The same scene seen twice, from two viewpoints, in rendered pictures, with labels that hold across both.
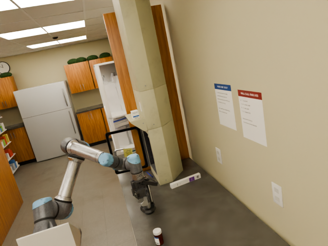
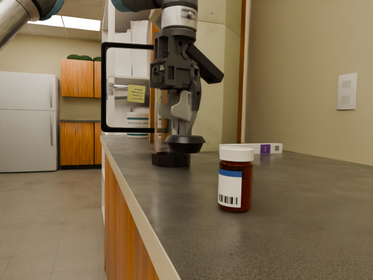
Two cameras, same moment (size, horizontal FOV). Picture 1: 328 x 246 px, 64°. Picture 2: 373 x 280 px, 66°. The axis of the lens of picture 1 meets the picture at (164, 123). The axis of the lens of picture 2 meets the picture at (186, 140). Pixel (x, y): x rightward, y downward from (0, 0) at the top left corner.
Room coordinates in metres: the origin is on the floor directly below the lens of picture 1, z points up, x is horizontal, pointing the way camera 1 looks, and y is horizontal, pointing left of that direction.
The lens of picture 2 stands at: (0.88, 0.27, 1.06)
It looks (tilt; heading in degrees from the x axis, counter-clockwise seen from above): 4 degrees down; 354
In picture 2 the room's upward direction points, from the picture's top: 1 degrees clockwise
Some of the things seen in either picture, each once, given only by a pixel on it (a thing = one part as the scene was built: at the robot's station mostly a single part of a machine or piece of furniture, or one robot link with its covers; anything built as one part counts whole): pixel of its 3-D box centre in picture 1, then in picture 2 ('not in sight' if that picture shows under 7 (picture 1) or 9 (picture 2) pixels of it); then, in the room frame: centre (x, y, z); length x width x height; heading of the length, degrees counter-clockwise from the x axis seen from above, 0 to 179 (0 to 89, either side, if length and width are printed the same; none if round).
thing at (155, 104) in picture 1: (160, 132); (211, 56); (2.12, 0.05, 1.33); 0.32 x 0.25 x 0.77; 13
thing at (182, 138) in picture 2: (148, 207); (185, 136); (1.51, 0.21, 1.02); 0.09 x 0.09 x 0.07
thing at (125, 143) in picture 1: (127, 150); (135, 88); (2.23, 0.37, 1.19); 0.30 x 0.01 x 0.40; 94
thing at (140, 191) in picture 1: (139, 187); (175, 62); (1.50, 0.23, 1.18); 0.09 x 0.08 x 0.12; 118
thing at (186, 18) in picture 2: (137, 175); (180, 23); (1.50, 0.22, 1.26); 0.08 x 0.08 x 0.05
